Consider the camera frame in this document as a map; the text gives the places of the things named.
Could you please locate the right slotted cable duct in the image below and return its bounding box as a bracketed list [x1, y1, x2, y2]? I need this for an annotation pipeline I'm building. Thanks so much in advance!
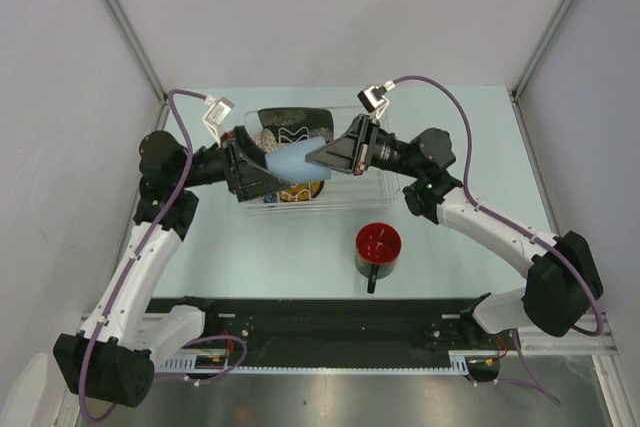
[449, 350, 501, 372]

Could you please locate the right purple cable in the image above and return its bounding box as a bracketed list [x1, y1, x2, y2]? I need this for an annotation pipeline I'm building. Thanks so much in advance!
[392, 75, 606, 407]

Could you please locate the blue patterned bowl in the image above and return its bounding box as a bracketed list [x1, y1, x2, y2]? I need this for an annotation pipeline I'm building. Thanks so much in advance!
[262, 193, 279, 204]

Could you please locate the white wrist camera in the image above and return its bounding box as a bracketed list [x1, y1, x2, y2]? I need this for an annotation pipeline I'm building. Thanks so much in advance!
[202, 95, 235, 143]
[357, 80, 396, 123]

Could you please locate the red black mug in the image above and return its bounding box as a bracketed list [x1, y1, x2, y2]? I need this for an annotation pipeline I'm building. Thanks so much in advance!
[354, 222, 402, 294]

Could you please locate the left slotted cable duct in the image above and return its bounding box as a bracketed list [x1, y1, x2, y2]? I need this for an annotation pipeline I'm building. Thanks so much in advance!
[156, 352, 231, 374]

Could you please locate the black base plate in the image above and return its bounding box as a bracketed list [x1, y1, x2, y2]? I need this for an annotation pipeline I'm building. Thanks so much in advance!
[146, 297, 534, 370]

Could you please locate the clear wire dish rack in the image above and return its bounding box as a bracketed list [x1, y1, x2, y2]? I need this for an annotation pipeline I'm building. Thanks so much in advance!
[244, 106, 399, 215]

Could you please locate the slotted cable duct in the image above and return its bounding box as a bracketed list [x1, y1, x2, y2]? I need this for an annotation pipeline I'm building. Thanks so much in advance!
[449, 350, 501, 372]
[156, 352, 231, 374]

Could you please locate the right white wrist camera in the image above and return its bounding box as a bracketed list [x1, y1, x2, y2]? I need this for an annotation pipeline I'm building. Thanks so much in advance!
[357, 80, 396, 123]

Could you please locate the brown patterned bowl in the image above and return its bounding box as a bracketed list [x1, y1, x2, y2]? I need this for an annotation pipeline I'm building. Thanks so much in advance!
[252, 128, 279, 153]

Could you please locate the light blue cup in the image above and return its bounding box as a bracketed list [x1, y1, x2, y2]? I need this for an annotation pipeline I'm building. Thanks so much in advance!
[265, 137, 331, 184]

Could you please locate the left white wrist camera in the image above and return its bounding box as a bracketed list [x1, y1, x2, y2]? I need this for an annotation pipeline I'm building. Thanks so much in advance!
[202, 95, 235, 143]

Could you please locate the yellow round patterned plate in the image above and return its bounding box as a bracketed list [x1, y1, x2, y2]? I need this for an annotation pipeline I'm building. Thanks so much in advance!
[279, 181, 325, 203]

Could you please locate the black square floral plate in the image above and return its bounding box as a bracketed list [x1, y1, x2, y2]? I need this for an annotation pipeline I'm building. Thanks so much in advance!
[258, 107, 334, 144]

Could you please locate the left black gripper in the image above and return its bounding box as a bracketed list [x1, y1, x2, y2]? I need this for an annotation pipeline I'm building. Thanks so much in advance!
[176, 126, 291, 202]

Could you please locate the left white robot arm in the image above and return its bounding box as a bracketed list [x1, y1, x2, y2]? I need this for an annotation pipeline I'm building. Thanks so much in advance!
[53, 127, 278, 407]

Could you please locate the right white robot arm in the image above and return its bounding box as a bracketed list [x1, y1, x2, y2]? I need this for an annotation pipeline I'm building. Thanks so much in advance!
[306, 115, 603, 348]

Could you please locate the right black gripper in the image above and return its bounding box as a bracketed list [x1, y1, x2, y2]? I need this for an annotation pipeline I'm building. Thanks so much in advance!
[305, 115, 423, 180]

